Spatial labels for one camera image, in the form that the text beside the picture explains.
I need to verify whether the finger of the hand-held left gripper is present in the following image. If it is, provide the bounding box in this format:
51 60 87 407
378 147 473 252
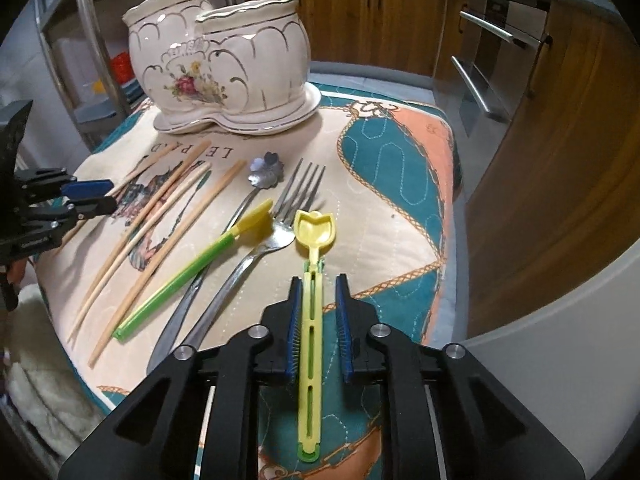
62 180 114 199
65 196 119 222

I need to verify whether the white floral ceramic utensil holder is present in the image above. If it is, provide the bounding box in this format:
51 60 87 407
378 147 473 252
122 0 322 136

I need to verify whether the wooden base cabinet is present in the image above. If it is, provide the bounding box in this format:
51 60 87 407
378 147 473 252
462 5 640 341
250 0 451 78

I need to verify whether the wooden chopstick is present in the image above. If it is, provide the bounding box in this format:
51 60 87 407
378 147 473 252
54 143 178 253
88 161 247 367
69 162 211 345
80 140 212 311

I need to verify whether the red plastic bag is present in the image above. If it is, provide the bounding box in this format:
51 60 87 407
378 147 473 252
111 54 135 80

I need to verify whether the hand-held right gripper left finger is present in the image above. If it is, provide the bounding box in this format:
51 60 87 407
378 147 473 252
57 275 303 480

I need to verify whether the printed quilted mat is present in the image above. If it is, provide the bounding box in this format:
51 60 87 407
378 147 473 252
30 80 471 480

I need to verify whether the steel fork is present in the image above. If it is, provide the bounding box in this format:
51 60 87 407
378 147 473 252
182 157 326 351

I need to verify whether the flower-shaped steel spoon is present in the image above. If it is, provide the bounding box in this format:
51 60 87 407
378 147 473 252
146 152 286 376

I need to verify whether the yellow tulip plastic spoon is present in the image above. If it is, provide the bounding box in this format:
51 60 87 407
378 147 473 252
294 209 335 462
112 199 275 342

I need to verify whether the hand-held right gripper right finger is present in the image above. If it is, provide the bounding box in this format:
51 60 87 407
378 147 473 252
335 272 586 480

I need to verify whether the steel shelf rack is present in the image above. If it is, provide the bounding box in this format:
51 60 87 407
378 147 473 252
32 0 236 151

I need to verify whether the white fluffy cloth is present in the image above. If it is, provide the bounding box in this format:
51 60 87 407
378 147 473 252
0 285 108 461

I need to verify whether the built-in steel oven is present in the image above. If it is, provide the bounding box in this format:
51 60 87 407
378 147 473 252
440 0 553 138

